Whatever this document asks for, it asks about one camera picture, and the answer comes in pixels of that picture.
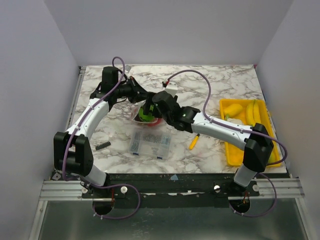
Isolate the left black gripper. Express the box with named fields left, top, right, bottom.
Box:
left=114, top=76, right=148, bottom=104

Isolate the clear zip top bag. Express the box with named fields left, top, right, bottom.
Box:
left=130, top=100, right=162, bottom=127

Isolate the red bell pepper toy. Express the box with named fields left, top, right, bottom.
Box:
left=146, top=118, right=162, bottom=127

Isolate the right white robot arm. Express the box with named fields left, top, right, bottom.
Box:
left=146, top=90, right=274, bottom=196

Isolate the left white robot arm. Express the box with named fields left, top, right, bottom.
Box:
left=53, top=66, right=154, bottom=198

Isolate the clear screw organizer box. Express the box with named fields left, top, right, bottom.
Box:
left=128, top=128, right=172, bottom=160

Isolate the black toothed plastic part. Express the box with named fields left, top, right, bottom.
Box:
left=95, top=141, right=111, bottom=151

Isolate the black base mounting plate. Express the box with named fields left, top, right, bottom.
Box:
left=82, top=173, right=260, bottom=209

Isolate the white cauliflower toy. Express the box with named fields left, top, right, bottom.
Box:
left=225, top=114, right=244, bottom=125

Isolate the yellow plastic tray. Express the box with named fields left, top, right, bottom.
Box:
left=219, top=99, right=274, bottom=167

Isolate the yellow banana bunch toy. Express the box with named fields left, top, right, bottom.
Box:
left=245, top=100, right=261, bottom=127

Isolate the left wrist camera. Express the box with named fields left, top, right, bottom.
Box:
left=124, top=65, right=132, bottom=74

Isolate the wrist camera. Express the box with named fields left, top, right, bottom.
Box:
left=124, top=65, right=132, bottom=74
left=164, top=82, right=178, bottom=97

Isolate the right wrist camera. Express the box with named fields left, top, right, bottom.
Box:
left=164, top=82, right=178, bottom=97

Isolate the yellow handle screwdriver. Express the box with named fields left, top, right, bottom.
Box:
left=188, top=133, right=200, bottom=150

